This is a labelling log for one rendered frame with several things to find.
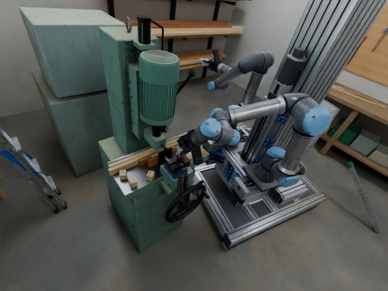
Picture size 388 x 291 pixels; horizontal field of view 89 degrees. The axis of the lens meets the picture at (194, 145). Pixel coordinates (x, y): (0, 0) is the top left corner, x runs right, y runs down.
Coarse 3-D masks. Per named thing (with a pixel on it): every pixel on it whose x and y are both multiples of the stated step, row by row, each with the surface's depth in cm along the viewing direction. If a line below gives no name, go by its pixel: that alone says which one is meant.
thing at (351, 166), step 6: (348, 162) 215; (354, 168) 213; (354, 174) 212; (360, 186) 212; (360, 192) 213; (366, 198) 213; (366, 204) 213; (372, 216) 212; (372, 222) 214; (378, 228) 213
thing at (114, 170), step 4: (172, 144) 128; (176, 144) 129; (140, 156) 116; (132, 160) 113; (136, 160) 114; (120, 164) 110; (124, 164) 110; (128, 164) 111; (132, 164) 113; (136, 164) 115; (112, 168) 107; (116, 168) 107; (120, 168) 109; (124, 168) 111; (128, 168) 113; (112, 172) 107; (116, 172) 109
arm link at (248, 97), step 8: (264, 56) 131; (272, 56) 136; (264, 64) 133; (272, 64) 139; (256, 72) 140; (264, 72) 139; (256, 80) 144; (248, 88) 151; (256, 88) 149; (248, 96) 153; (240, 104) 160; (248, 104) 157
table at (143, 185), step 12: (204, 156) 131; (132, 168) 114; (144, 168) 115; (156, 168) 117; (120, 180) 106; (144, 180) 109; (156, 180) 111; (192, 180) 118; (120, 192) 106; (132, 192) 103; (168, 192) 110
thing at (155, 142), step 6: (150, 126) 118; (144, 132) 116; (150, 132) 114; (150, 138) 112; (156, 138) 111; (162, 138) 112; (150, 144) 116; (156, 144) 110; (162, 144) 113; (156, 150) 113
